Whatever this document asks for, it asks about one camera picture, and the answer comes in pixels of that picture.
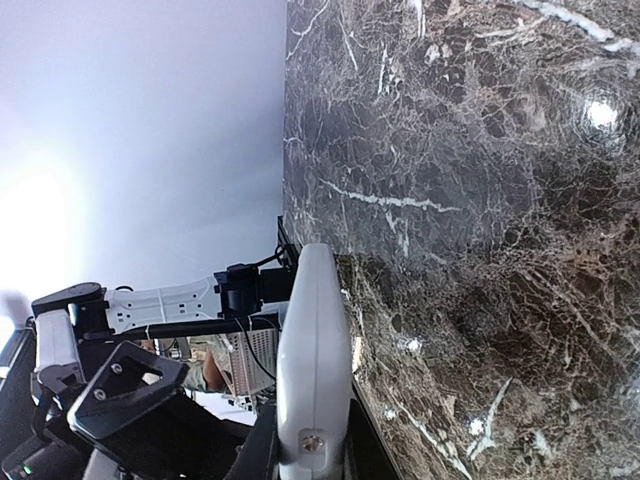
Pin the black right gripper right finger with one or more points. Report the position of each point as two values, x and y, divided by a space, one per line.
368 457

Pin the white red remote control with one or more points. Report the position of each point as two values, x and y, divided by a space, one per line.
314 372

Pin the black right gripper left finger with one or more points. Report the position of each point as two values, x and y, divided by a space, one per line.
258 457

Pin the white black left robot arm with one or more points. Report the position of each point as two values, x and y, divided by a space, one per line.
78 328

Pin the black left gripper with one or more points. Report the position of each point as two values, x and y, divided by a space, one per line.
132 412

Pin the white plastic basket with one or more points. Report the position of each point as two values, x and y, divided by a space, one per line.
252 359

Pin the person in background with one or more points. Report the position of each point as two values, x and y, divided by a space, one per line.
209 365

